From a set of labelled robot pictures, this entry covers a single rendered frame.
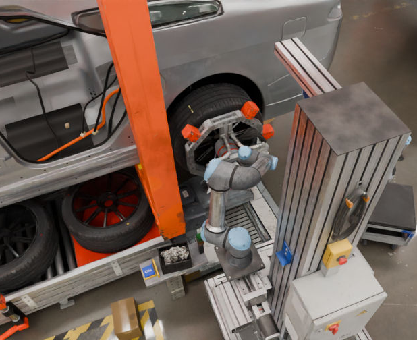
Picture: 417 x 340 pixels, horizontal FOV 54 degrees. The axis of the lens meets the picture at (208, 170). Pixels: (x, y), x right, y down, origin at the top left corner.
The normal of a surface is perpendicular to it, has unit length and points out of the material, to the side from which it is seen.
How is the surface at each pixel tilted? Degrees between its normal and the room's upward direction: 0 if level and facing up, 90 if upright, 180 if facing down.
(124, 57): 90
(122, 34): 90
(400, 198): 0
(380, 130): 0
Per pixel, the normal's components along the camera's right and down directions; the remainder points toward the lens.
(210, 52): 0.39, 0.71
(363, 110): -0.04, -0.63
